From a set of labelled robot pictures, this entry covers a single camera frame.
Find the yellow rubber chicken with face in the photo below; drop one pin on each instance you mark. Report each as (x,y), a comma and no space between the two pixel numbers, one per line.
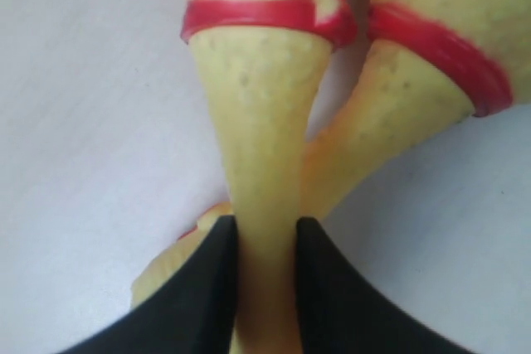
(260,63)

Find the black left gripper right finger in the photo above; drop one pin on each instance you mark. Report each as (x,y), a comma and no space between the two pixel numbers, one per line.
(341,312)

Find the yellow rubber chicken front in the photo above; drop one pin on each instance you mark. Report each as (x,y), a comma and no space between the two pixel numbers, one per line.
(431,64)

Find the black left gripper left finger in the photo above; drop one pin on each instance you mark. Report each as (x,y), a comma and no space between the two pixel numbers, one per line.
(193,312)

